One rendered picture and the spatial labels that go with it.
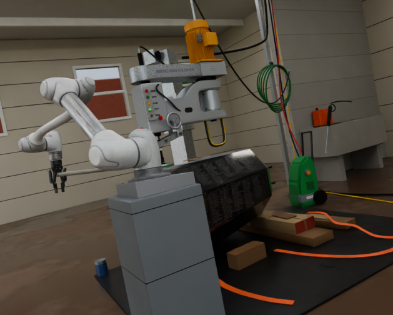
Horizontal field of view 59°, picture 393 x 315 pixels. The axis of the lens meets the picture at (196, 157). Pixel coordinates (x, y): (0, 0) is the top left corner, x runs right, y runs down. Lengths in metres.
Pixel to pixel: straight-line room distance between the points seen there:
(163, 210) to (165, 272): 0.30
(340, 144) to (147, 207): 4.19
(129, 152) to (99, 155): 0.15
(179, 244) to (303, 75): 4.73
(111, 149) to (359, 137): 4.70
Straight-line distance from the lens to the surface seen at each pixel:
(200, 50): 3.38
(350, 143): 5.71
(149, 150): 1.84
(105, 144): 1.71
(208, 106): 3.33
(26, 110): 8.82
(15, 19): 8.03
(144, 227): 1.71
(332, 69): 6.68
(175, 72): 3.14
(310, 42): 6.42
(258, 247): 2.82
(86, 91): 2.23
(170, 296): 1.84
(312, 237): 3.00
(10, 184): 8.68
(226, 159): 3.08
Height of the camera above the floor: 1.03
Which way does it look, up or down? 3 degrees down
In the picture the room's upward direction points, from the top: 11 degrees counter-clockwise
